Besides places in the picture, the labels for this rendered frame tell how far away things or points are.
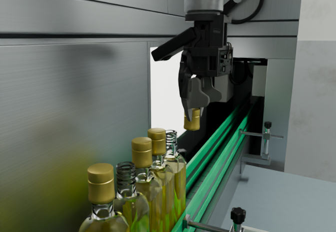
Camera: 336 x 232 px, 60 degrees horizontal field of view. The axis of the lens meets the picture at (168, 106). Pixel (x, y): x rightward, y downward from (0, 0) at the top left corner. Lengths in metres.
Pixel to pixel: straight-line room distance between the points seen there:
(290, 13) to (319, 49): 1.56
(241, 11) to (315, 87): 1.68
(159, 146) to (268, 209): 0.66
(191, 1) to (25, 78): 0.31
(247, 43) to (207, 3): 0.81
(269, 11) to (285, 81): 0.31
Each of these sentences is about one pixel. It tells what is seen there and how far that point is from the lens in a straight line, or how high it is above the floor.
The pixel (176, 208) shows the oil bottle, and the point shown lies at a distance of 0.64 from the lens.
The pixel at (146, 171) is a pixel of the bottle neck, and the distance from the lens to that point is 0.50.
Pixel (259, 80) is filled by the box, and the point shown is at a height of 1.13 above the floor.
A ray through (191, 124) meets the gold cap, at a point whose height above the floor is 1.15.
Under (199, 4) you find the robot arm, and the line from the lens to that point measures 0.56.
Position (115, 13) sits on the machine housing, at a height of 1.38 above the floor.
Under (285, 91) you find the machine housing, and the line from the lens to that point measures 1.36.
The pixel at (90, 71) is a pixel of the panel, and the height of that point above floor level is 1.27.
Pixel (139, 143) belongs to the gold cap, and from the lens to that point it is 0.48.
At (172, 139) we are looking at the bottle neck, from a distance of 0.59.
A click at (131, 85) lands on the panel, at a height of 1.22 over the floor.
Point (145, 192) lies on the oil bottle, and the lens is 0.50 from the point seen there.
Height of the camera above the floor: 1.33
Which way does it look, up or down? 13 degrees down
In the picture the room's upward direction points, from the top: straight up
